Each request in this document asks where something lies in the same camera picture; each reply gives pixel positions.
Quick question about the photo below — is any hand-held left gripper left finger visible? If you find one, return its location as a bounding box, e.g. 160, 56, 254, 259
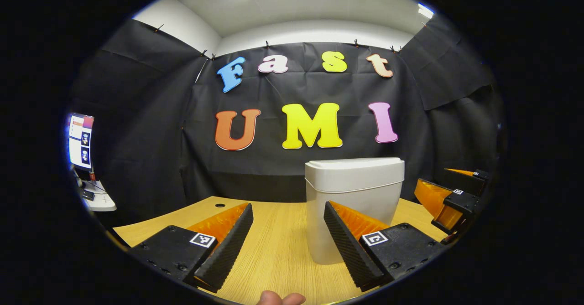
129, 202, 254, 294

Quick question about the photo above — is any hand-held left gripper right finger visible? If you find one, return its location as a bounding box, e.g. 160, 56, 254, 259
323, 200, 450, 293

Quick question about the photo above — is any white desktop garbage bin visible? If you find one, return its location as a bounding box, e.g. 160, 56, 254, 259
305, 157, 405, 265

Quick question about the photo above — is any wooden desktop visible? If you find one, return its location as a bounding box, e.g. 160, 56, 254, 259
113, 196, 450, 305

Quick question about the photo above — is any black backdrop cloth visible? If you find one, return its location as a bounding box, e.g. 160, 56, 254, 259
66, 13, 507, 228

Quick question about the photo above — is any white side table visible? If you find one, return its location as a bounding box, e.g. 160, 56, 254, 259
75, 180, 117, 212

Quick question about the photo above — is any computer monitor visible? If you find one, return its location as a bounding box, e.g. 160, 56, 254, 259
68, 113, 94, 171

